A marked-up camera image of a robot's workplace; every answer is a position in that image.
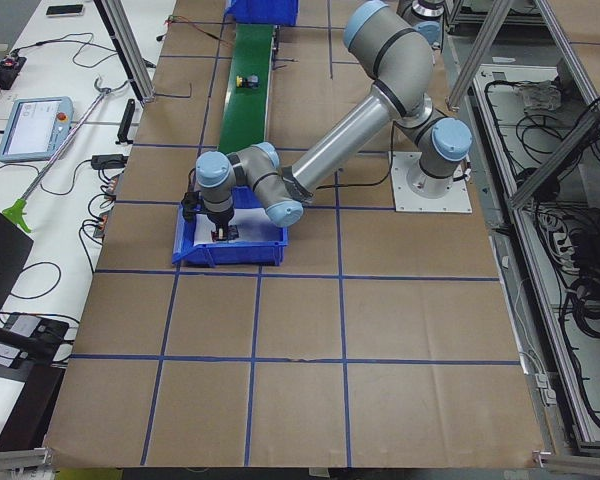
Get black flat bar tool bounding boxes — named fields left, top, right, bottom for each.
left=116, top=98, right=136, bottom=145

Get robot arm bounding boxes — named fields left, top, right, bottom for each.
left=195, top=1, right=472, bottom=234

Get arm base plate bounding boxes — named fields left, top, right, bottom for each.
left=391, top=152, right=472, bottom=214

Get reacher grabber tool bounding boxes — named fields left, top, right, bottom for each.
left=2, top=77, right=129, bottom=233

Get blue bin right side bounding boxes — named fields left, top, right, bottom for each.
left=225, top=0, right=299, bottom=26

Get green conveyor belt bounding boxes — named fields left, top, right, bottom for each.
left=218, top=24, right=275, bottom=154

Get blue bin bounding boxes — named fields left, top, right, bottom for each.
left=172, top=187, right=288, bottom=267
left=225, top=0, right=299, bottom=26

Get blue bin left side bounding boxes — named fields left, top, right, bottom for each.
left=172, top=187, right=288, bottom=267

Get red black conveyor wire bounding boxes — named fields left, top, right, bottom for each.
left=155, top=14, right=236, bottom=51

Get aluminium frame post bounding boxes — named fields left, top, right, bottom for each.
left=94, top=0, right=155, bottom=105

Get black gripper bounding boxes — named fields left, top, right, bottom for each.
left=207, top=209, right=234, bottom=233

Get teach pendant tablet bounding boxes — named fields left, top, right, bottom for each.
left=0, top=96, right=74, bottom=163

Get smartphone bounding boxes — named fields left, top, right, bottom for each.
left=45, top=3, right=85, bottom=17

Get black power adapter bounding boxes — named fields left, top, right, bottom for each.
left=90, top=154, right=128, bottom=170

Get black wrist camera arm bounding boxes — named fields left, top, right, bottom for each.
left=181, top=191, right=200, bottom=222

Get white foam pad left bin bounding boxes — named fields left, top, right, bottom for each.
left=194, top=208, right=282, bottom=245

